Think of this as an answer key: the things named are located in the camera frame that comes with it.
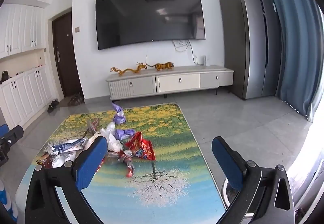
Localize red snack bag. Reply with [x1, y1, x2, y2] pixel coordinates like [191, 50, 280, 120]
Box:
[125, 132, 156, 162]

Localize purple crumpled wrapper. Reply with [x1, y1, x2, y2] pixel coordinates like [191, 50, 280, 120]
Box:
[115, 129, 137, 140]
[112, 103, 127, 124]

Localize blue white wrapper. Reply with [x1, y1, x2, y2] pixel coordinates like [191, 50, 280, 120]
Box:
[46, 137, 88, 157]

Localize brown snack wrapper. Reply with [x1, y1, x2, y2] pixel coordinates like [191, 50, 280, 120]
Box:
[36, 153, 76, 169]

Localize golden dragon figurine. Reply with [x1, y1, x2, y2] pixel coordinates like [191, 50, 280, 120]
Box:
[110, 62, 150, 76]

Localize grey white television cabinet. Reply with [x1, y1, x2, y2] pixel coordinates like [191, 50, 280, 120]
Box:
[106, 65, 234, 100]

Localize hanging cables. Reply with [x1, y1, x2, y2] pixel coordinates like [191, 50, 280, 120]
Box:
[172, 39, 200, 64]

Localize red striped wrapper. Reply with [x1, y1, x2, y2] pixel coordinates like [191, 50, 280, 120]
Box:
[87, 118, 101, 136]

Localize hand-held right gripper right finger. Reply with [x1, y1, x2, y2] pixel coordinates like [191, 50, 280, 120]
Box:
[212, 136, 295, 224]

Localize white trash bin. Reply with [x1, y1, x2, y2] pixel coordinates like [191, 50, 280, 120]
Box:
[220, 176, 256, 217]

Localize white base cabinets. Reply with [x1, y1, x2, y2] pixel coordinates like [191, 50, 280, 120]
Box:
[0, 66, 57, 130]

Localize red silver foil wrapper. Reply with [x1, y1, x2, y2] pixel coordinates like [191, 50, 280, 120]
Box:
[106, 150, 136, 178]

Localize black wall television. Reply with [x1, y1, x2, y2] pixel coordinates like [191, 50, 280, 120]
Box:
[95, 0, 206, 51]

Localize black shoes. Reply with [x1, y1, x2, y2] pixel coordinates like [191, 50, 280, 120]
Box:
[47, 99, 59, 113]

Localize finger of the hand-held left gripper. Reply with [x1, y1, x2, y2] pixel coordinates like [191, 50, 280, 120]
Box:
[0, 125, 24, 167]

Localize grey refrigerator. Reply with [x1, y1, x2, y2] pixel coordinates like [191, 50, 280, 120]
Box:
[219, 0, 282, 100]

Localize dark brown door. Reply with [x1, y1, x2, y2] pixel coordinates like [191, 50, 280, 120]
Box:
[52, 11, 85, 99]

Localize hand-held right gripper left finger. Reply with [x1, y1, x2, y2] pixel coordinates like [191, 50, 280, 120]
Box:
[25, 135, 108, 224]

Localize golden tiger figurine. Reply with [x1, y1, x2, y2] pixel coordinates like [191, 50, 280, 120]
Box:
[152, 62, 175, 72]

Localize blue curtain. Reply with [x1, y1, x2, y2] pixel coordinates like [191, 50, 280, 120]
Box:
[249, 0, 324, 122]

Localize dark shoes by door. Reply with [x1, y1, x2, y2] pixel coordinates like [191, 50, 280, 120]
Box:
[67, 92, 84, 106]

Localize white wall cabinets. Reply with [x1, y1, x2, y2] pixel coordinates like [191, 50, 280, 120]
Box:
[0, 4, 46, 59]

